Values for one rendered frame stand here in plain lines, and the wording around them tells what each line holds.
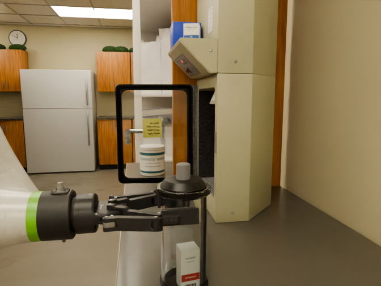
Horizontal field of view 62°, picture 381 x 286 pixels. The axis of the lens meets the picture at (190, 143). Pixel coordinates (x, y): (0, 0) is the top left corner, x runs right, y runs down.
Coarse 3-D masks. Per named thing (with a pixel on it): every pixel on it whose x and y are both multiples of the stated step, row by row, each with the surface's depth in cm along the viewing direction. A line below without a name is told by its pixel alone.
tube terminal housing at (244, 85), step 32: (224, 0) 92; (256, 0) 95; (224, 32) 94; (256, 32) 97; (224, 64) 95; (256, 64) 99; (224, 96) 96; (256, 96) 101; (224, 128) 98; (256, 128) 103; (224, 160) 99; (256, 160) 105; (224, 192) 101; (256, 192) 107
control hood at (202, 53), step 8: (184, 40) 92; (192, 40) 92; (200, 40) 93; (208, 40) 93; (216, 40) 93; (176, 48) 102; (184, 48) 94; (192, 48) 92; (200, 48) 93; (208, 48) 93; (216, 48) 94; (176, 56) 112; (192, 56) 94; (200, 56) 93; (208, 56) 94; (216, 56) 94; (192, 64) 103; (200, 64) 95; (208, 64) 94; (216, 64) 94; (184, 72) 124; (200, 72) 103; (208, 72) 95; (216, 72) 95
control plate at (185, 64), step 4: (180, 56) 106; (184, 56) 102; (176, 60) 117; (180, 60) 112; (188, 60) 102; (180, 64) 117; (184, 64) 112; (188, 64) 107; (184, 68) 117; (188, 68) 112; (192, 72) 112; (196, 72) 107
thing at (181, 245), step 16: (176, 192) 58; (192, 192) 58; (160, 208) 63; (176, 208) 59; (176, 240) 60; (192, 240) 60; (176, 256) 60; (192, 256) 61; (176, 272) 61; (192, 272) 61
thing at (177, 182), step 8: (176, 168) 62; (184, 168) 61; (168, 176) 64; (176, 176) 62; (184, 176) 61; (192, 176) 64; (160, 184) 63; (168, 184) 60; (176, 184) 59; (184, 184) 59; (192, 184) 60; (200, 184) 61
